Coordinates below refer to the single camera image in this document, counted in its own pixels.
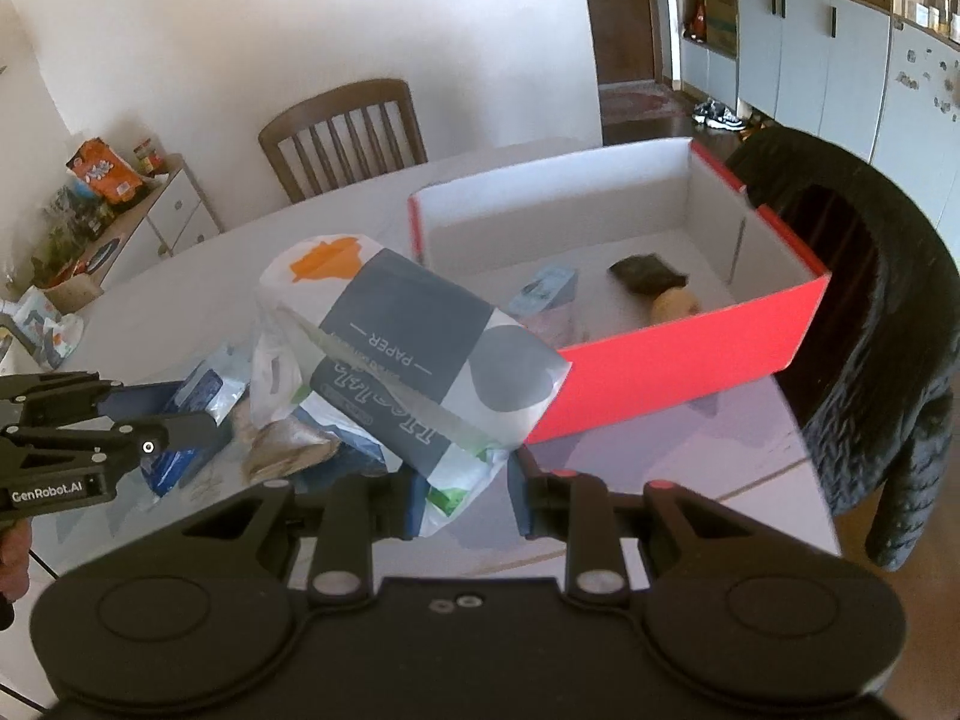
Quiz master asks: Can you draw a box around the light blue small carton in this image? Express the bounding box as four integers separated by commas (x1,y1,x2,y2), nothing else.
510,266,580,320

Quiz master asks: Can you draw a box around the white desktop table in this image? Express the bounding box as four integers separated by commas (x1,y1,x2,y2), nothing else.
75,136,841,593

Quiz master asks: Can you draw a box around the brown wooden door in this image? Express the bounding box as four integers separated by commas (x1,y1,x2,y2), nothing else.
577,0,665,87

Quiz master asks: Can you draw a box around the tan item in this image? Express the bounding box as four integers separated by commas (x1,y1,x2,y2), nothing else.
649,289,702,325

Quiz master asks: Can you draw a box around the white plastic bag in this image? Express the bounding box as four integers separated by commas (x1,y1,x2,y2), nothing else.
250,311,316,428

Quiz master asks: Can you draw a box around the black padded jacket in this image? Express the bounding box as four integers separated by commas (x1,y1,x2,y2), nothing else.
724,126,960,571

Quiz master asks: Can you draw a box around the dark packet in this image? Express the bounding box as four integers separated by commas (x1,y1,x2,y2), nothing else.
607,255,687,297

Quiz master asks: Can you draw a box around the orange snack bag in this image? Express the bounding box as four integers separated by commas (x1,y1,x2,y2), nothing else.
66,139,145,205

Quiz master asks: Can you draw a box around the pair of sneakers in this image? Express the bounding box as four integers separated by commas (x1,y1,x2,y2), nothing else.
691,99,749,132

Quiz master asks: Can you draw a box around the white tissue paper pack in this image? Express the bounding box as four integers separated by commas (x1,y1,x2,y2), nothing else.
255,235,572,539

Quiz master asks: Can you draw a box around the brown snack packet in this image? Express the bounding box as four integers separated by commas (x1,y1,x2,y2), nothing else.
244,420,342,485

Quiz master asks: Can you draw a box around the white side cabinet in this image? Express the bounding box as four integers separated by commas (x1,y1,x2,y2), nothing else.
30,154,222,293

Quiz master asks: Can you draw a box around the person's left hand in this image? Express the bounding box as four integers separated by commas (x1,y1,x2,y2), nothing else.
0,517,35,605

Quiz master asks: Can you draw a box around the printed paper bag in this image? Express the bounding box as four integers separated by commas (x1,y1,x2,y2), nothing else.
0,285,85,370

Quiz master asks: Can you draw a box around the blue packet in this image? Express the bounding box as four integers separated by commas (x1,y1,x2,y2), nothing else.
139,345,252,500

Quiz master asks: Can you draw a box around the red cardboard box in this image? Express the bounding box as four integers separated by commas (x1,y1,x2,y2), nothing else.
407,136,832,445

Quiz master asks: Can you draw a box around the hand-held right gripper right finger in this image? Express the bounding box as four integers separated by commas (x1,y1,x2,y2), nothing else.
506,456,796,608

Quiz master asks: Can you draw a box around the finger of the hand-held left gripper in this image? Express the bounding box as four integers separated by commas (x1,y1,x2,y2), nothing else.
0,371,185,425
4,411,218,470

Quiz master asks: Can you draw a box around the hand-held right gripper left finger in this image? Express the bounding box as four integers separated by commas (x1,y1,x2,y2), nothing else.
180,465,432,608

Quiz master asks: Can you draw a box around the brown wooden chair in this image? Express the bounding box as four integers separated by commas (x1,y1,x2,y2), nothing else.
259,79,428,203

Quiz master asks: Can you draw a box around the grey printed table mat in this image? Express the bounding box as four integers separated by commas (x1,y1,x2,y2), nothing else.
105,371,841,593

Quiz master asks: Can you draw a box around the grey cabinet unit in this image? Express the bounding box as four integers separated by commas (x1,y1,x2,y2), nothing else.
679,0,960,233

